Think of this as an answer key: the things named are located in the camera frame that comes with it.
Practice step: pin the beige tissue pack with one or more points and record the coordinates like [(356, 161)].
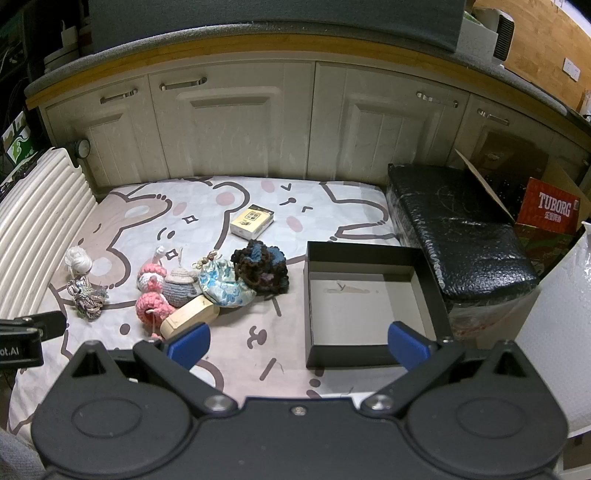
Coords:
[(251, 222)]

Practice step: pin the cartoon bear printed blanket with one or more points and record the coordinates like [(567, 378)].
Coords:
[(194, 240)]

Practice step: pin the black padded bench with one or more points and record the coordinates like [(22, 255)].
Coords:
[(461, 230)]

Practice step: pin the grey crochet doll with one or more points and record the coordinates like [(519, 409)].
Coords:
[(181, 288)]

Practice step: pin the green white package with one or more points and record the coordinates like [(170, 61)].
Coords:
[(16, 141)]

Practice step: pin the white air purifier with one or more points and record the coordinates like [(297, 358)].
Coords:
[(504, 34)]

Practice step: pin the dark brown crochet piece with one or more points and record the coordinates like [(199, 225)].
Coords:
[(261, 267)]

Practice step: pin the pink crochet jellyfish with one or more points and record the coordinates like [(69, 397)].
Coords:
[(152, 304)]

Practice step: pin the pink white crochet doll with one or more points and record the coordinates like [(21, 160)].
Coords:
[(150, 279)]

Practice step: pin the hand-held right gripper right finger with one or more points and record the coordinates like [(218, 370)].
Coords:
[(408, 347)]

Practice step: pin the dark grey mat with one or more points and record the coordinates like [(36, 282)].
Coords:
[(277, 21)]

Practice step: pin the black cardboard box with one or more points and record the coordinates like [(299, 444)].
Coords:
[(360, 295)]

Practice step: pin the red carton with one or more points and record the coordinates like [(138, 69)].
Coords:
[(549, 207)]

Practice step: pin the white wall socket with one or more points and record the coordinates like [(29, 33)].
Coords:
[(572, 69)]

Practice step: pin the blue floral satin pouch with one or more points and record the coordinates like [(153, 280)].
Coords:
[(226, 284)]

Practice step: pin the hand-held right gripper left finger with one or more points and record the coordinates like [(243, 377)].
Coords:
[(189, 345)]

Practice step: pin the white container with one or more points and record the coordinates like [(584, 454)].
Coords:
[(62, 48)]

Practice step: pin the pale wooden block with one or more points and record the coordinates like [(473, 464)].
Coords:
[(189, 318)]

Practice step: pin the white yarn ball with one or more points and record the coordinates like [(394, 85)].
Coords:
[(78, 263)]

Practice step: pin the white storage box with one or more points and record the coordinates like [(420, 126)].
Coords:
[(478, 32)]

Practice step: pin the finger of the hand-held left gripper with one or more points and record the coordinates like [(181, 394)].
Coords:
[(48, 325)]

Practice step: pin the white ribbed radiator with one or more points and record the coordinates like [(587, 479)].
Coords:
[(37, 217)]

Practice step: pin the brown cardboard box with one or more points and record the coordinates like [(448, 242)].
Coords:
[(561, 177)]

